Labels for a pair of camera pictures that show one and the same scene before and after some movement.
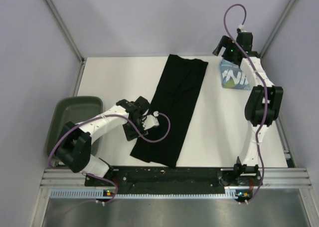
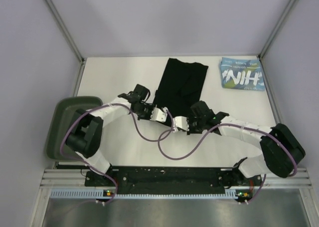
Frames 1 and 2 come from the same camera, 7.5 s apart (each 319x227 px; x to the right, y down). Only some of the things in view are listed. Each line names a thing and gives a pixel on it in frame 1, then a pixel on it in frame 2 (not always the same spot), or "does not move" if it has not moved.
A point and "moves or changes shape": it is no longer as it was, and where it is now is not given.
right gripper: (226, 43) → (190, 130)
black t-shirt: (174, 96) moves or changes shape
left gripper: (130, 134) → (151, 107)
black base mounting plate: (130, 180) does not move
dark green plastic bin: (68, 111) does not move
